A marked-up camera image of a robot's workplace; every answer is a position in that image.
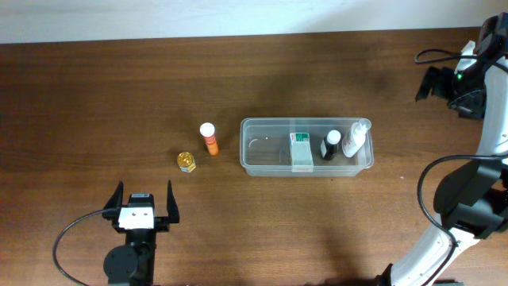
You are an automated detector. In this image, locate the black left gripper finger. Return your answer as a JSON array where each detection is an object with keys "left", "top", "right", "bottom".
[
  {"left": 103, "top": 181, "right": 124, "bottom": 210},
  {"left": 167, "top": 180, "right": 179, "bottom": 223}
]

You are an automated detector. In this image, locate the white spray bottle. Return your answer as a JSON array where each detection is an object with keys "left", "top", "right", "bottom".
[{"left": 341, "top": 118, "right": 371, "bottom": 158}]

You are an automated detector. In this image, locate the dark bottle white cap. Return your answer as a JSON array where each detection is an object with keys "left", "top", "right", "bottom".
[{"left": 320, "top": 129, "right": 341, "bottom": 160}]

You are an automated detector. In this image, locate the white green medicine box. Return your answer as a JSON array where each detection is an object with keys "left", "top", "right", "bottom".
[{"left": 289, "top": 133, "right": 314, "bottom": 172}]

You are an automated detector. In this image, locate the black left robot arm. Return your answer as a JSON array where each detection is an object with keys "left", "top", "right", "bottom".
[{"left": 102, "top": 183, "right": 180, "bottom": 286}]

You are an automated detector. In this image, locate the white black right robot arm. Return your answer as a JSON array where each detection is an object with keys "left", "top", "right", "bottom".
[{"left": 373, "top": 13, "right": 507, "bottom": 286}]

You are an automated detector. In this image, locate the clear plastic container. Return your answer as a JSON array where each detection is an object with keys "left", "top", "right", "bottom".
[{"left": 240, "top": 118, "right": 374, "bottom": 177}]

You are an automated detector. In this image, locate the small jar gold lid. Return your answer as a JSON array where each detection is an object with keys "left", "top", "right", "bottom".
[{"left": 177, "top": 152, "right": 196, "bottom": 172}]

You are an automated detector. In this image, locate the orange tablet tube white cap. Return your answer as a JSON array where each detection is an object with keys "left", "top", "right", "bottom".
[{"left": 199, "top": 122, "right": 219, "bottom": 156}]

